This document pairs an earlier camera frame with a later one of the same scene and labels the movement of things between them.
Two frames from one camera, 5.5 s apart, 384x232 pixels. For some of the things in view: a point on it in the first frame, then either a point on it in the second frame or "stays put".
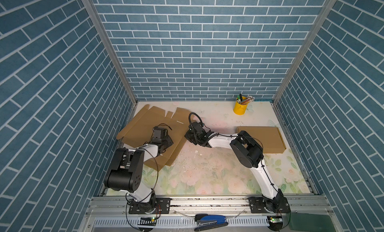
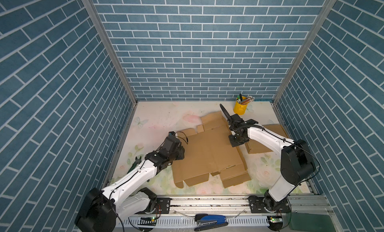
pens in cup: x=243 y=100 stays put
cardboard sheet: x=139 y=129 to x=209 y=150
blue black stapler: x=206 y=221 stays put
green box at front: x=311 y=222 stays put
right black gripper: x=187 y=134 to x=233 y=143
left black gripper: x=169 y=140 to x=180 y=149
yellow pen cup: x=240 y=109 stays put
